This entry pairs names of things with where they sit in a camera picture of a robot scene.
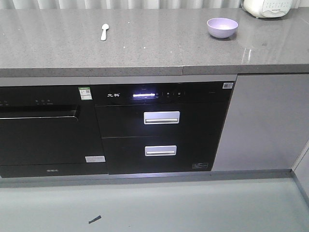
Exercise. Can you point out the mint green plastic spoon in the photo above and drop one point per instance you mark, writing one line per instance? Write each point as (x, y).
(104, 28)

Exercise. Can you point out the purple plastic bowl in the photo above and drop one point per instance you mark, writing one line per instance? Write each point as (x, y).
(222, 28)

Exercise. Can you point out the black two-drawer sterilizer cabinet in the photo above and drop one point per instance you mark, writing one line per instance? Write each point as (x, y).
(119, 108)

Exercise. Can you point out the black built-in dishwasher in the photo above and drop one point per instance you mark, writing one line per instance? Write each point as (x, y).
(49, 131)

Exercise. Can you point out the grey cabinet door panel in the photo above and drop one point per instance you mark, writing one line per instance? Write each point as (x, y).
(267, 123)

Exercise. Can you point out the white rice cooker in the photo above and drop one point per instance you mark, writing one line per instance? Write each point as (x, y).
(268, 8)

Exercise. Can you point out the white pleated curtain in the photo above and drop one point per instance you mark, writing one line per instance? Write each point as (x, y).
(118, 4)

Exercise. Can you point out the silver upper drawer handle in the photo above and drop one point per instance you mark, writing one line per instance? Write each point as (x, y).
(162, 117)

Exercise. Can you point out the silver drawer handle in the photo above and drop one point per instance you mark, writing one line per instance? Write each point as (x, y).
(164, 150)
(162, 117)

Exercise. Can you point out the silver lower drawer handle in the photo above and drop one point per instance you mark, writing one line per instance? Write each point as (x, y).
(164, 150)

